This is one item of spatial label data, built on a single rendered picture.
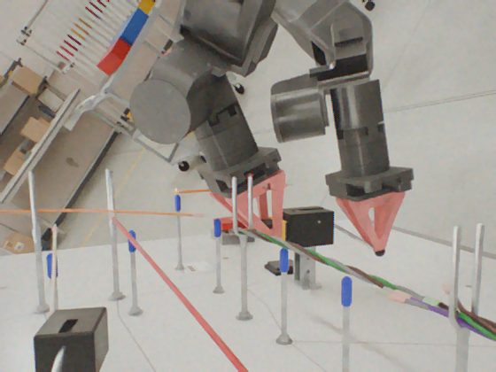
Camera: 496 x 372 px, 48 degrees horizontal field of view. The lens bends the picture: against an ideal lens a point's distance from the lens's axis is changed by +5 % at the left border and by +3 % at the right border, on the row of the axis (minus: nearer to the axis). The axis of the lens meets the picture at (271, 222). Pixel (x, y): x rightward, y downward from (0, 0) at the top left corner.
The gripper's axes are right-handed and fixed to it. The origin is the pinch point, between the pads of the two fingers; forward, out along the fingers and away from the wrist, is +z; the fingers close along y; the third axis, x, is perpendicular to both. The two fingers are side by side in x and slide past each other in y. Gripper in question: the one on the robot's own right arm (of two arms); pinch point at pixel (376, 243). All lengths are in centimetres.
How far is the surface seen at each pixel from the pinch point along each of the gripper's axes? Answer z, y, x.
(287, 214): -7.1, 1.6, -11.7
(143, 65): -88, -848, 129
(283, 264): -6.3, 14.9, -18.1
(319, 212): -6.5, 2.2, -8.0
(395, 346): 2.6, 18.7, -10.8
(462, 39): -24, -169, 161
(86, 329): -9.1, 23.0, -34.2
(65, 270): -3.1, -17.5, -35.8
